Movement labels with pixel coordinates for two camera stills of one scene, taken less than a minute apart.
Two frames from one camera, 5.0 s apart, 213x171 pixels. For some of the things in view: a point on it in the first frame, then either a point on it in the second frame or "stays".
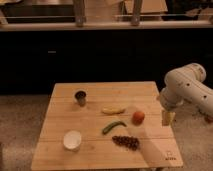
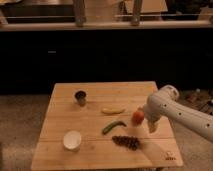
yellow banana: x=113 y=110 stays
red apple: x=138 y=117 stays
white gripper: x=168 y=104 → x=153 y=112
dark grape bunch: x=127 y=141 stays
